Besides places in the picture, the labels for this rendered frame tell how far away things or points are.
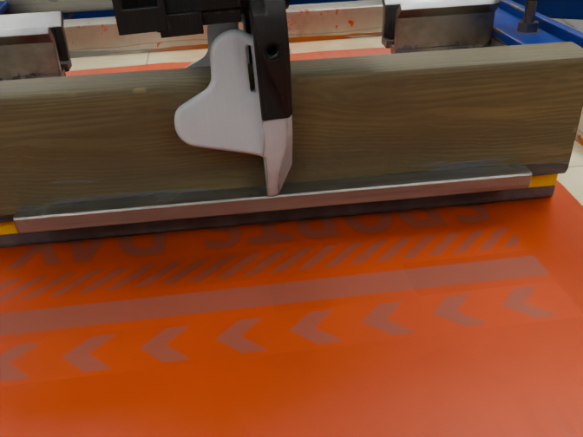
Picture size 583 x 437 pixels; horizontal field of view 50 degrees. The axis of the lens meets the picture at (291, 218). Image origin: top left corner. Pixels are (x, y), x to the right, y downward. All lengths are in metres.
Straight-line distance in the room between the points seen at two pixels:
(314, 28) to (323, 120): 0.45
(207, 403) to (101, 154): 0.15
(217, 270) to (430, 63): 0.16
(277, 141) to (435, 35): 0.35
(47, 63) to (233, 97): 0.33
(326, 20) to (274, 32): 0.50
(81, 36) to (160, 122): 0.46
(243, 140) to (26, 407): 0.16
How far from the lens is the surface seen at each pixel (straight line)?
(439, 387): 0.29
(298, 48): 0.77
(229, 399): 0.28
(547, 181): 0.43
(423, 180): 0.37
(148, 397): 0.29
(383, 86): 0.35
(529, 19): 0.65
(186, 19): 0.31
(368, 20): 0.80
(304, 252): 0.36
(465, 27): 0.65
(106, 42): 0.79
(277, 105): 0.31
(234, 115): 0.32
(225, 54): 0.32
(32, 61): 0.63
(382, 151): 0.37
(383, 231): 0.38
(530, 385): 0.30
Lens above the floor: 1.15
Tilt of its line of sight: 30 degrees down
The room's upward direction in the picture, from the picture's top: 2 degrees counter-clockwise
